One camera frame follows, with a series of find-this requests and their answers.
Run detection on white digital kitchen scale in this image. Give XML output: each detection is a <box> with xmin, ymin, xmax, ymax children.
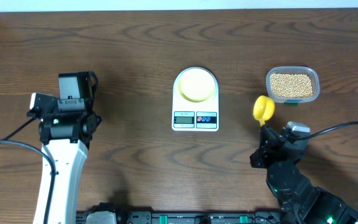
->
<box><xmin>172</xmin><ymin>67</ymin><xmax>219</xmax><ymax>132</ymax></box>

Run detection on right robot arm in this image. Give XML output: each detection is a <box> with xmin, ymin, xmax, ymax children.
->
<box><xmin>250</xmin><ymin>122</ymin><xmax>358</xmax><ymax>224</ymax></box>

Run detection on yellow measuring scoop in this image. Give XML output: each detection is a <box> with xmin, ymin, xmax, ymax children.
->
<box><xmin>253</xmin><ymin>95</ymin><xmax>275</xmax><ymax>126</ymax></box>

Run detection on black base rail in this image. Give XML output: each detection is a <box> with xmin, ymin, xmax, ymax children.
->
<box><xmin>75</xmin><ymin>203</ymin><xmax>288</xmax><ymax>224</ymax></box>

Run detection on green tape strip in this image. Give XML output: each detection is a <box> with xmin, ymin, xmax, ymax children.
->
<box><xmin>284</xmin><ymin>102</ymin><xmax>299</xmax><ymax>106</ymax></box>

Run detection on clear plastic container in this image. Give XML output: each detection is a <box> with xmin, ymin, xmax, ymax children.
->
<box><xmin>266</xmin><ymin>66</ymin><xmax>320</xmax><ymax>103</ymax></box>

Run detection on yellow plastic bowl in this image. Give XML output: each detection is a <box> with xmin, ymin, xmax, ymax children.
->
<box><xmin>178</xmin><ymin>68</ymin><xmax>216</xmax><ymax>103</ymax></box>

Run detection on soybeans in container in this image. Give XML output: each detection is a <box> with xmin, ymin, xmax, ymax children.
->
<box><xmin>270</xmin><ymin>73</ymin><xmax>313</xmax><ymax>98</ymax></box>

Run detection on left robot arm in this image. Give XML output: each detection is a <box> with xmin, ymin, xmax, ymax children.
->
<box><xmin>27</xmin><ymin>71</ymin><xmax>102</xmax><ymax>223</ymax></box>

